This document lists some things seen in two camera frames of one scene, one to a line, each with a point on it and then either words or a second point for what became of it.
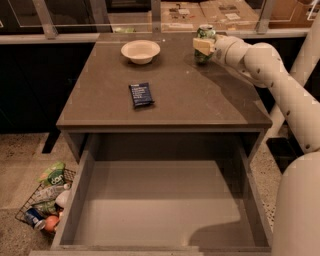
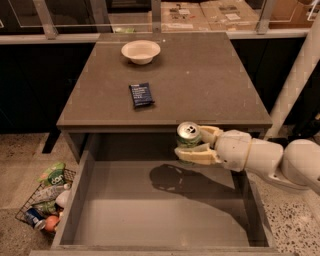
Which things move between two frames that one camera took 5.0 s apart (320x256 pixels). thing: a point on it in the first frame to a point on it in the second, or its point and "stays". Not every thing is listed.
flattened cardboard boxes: (224, 15) stays
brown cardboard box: (290, 14) stays
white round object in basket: (63, 199) stays
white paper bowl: (140, 52) stays
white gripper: (220, 49) to (233, 149)
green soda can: (204, 31) to (188, 135)
